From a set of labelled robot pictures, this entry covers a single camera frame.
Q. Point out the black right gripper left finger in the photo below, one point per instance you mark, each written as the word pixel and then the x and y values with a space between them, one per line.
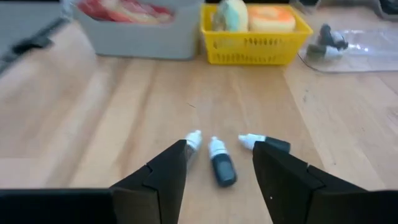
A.
pixel 155 193

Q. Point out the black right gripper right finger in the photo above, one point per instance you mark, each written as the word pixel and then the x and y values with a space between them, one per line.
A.
pixel 289 186

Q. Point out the dark food colouring bottle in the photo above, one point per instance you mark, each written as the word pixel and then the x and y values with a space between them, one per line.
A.
pixel 326 34
pixel 222 168
pixel 276 143

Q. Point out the brown food colouring bottle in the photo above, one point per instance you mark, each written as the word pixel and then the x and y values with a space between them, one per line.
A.
pixel 194 140

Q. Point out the green food colouring bottle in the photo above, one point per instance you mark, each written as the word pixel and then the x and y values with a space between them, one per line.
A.
pixel 317 51

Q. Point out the squishy toy donut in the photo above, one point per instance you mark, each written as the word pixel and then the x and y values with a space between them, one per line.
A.
pixel 270 18

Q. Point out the red noodle package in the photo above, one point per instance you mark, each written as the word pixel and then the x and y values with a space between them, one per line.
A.
pixel 124 11

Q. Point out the yellow plastic basket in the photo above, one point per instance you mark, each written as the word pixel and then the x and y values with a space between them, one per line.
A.
pixel 248 46

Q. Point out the grey plastic bin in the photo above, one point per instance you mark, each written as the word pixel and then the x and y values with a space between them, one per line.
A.
pixel 140 40

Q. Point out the clear plastic tray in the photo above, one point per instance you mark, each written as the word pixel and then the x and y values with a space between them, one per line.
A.
pixel 373 53

